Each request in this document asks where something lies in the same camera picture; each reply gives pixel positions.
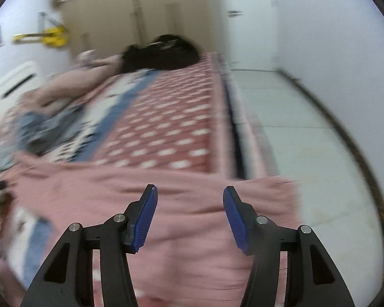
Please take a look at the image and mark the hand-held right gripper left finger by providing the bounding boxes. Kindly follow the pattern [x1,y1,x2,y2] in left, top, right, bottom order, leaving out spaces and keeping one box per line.
[20,184,159,307]

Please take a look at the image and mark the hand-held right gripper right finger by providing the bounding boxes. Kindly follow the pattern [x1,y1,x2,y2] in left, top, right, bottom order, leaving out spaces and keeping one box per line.
[223,185,356,307]

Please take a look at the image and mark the pink checked pants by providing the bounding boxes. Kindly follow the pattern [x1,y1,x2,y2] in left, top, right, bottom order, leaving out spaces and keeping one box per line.
[0,157,303,307]

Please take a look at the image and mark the red white dotted bed cover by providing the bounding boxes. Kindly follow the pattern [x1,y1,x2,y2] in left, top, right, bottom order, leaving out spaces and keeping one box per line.
[70,53,247,181]

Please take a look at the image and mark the white headboard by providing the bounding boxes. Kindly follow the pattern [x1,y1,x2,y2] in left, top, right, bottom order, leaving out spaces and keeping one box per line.
[0,60,40,109]

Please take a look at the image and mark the white blue printed sheet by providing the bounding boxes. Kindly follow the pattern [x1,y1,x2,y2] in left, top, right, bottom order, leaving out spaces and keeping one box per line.
[6,69,161,290]

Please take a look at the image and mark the pink patterned quilt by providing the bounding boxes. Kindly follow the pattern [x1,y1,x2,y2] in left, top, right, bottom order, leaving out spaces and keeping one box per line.
[0,49,125,157]

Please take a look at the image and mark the black cloth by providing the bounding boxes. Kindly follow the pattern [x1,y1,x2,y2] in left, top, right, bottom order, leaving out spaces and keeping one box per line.
[120,34,200,72]

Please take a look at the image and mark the yellow guitar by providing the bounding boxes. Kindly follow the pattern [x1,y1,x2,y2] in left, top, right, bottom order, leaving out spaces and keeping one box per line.
[12,26,68,49]

